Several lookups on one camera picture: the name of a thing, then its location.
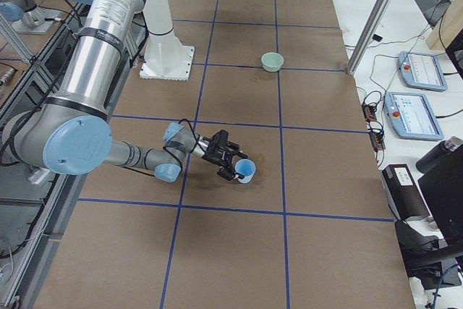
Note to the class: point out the black water bottle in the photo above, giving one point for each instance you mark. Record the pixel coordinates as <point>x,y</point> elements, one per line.
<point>438,153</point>

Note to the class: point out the white pedestal column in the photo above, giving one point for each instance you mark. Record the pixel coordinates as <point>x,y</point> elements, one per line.
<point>165,57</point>

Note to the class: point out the mint green bowl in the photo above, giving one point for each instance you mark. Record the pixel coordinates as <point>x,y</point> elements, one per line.
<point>272,61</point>

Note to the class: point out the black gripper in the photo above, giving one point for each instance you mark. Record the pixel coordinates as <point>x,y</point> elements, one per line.
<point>213,157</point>

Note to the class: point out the near blue teach pendant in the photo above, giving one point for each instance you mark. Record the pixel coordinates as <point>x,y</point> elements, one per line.
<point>411,116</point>

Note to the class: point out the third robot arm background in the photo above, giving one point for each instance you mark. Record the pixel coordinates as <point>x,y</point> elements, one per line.
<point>27,17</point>

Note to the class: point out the aluminium frame post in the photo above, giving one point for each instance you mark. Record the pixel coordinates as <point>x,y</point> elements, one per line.
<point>366,35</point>

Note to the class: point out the blue teach pendant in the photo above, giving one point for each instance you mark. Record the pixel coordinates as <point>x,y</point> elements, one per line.
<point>422,71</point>
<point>411,116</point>

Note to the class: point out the black flat box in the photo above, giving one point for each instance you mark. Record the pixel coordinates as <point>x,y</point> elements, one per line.
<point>403,195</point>

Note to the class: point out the orange black adapter board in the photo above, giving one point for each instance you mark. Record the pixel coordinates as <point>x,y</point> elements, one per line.
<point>375,128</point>

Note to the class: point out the light blue plastic cup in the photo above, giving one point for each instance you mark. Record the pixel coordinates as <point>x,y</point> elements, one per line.
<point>245,170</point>

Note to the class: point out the black computer monitor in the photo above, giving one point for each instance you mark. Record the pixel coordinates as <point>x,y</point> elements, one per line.
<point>442,190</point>

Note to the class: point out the far blue teach pendant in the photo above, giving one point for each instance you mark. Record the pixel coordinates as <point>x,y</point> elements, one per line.
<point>422,71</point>

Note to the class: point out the wrist black camera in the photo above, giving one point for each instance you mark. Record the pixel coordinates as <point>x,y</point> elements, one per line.
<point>220,139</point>

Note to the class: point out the small black square pad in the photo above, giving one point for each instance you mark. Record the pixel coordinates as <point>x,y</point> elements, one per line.
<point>377,38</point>

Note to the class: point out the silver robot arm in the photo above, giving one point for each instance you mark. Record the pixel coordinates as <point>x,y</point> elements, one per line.
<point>68,131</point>

